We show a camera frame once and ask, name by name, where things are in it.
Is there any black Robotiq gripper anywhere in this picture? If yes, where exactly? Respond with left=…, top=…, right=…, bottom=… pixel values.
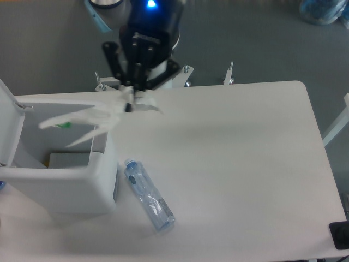
left=101, top=1, right=183, bottom=112

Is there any clear plastic bag trash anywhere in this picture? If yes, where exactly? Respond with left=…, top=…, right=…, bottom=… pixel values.
left=38, top=86, right=161, bottom=147

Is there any clear crushed plastic bottle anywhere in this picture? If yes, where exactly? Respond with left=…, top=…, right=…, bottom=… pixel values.
left=124, top=159, right=175, bottom=231

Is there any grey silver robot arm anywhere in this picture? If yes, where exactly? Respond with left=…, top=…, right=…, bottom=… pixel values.
left=85, top=1, right=186, bottom=112

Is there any white open trash can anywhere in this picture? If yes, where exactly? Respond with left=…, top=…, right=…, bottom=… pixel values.
left=1, top=84, right=118, bottom=214

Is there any blue plastic bag on floor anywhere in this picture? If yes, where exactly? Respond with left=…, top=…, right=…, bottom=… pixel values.
left=299, top=0, right=348, bottom=26

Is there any black device at table edge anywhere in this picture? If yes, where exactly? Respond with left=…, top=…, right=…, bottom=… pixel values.
left=329, top=221, right=348, bottom=250

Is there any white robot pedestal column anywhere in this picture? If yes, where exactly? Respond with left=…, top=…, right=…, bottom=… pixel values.
left=147, top=60, right=173, bottom=90

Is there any white pedestal base frame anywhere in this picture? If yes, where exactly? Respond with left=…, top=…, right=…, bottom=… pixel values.
left=95, top=63, right=194, bottom=91

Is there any white frame leg right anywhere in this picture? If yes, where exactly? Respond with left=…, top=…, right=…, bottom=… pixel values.
left=322, top=93, right=348, bottom=146

